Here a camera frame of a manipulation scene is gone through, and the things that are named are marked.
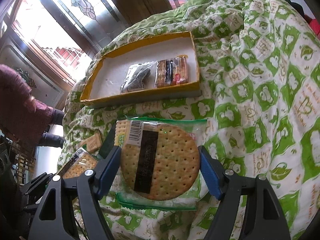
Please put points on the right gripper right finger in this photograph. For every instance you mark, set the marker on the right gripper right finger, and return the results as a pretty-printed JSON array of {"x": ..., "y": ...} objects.
[{"x": 263, "y": 218}]

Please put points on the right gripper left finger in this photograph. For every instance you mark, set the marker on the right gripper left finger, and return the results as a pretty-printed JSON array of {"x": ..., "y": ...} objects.
[{"x": 54, "y": 216}]

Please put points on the green square cracker pack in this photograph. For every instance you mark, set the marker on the green square cracker pack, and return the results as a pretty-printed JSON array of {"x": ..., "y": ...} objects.
[{"x": 79, "y": 162}]

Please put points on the small tan biscuit pack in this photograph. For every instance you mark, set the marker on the small tan biscuit pack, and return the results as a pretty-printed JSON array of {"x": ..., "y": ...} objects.
[{"x": 92, "y": 143}]

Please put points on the round cracker green pack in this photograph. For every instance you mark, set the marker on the round cracker green pack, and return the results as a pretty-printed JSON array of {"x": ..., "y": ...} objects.
[{"x": 160, "y": 164}]

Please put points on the dark cookie clear pack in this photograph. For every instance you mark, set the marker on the dark cookie clear pack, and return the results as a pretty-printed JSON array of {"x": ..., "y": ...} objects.
[{"x": 136, "y": 77}]

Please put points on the yellow square cracker pack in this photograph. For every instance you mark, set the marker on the yellow square cracker pack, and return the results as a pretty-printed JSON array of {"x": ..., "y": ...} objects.
[{"x": 172, "y": 72}]

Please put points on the yellow wafer cracker pack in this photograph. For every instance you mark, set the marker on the yellow wafer cracker pack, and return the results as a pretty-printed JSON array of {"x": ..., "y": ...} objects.
[{"x": 120, "y": 133}]

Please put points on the person in maroon sweater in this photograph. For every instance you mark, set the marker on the person in maroon sweater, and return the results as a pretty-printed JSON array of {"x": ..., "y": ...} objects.
[{"x": 24, "y": 118}]

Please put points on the green white patterned quilt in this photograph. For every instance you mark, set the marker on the green white patterned quilt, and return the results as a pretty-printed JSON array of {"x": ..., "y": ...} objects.
[{"x": 259, "y": 79}]

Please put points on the yellow cardboard tray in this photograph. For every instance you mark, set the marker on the yellow cardboard tray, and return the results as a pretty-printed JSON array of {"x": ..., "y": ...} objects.
[{"x": 154, "y": 68}]

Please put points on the stained glass door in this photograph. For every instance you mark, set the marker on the stained glass door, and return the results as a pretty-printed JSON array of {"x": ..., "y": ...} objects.
[{"x": 99, "y": 21}]

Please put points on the red cushion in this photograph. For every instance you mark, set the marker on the red cushion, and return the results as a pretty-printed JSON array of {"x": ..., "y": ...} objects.
[{"x": 315, "y": 26}]

